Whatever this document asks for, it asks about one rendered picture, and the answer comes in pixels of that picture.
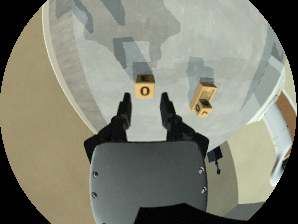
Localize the wooden number cube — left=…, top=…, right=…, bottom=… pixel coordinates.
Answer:
left=135, top=74, right=155, bottom=98
left=194, top=99, right=213, bottom=117

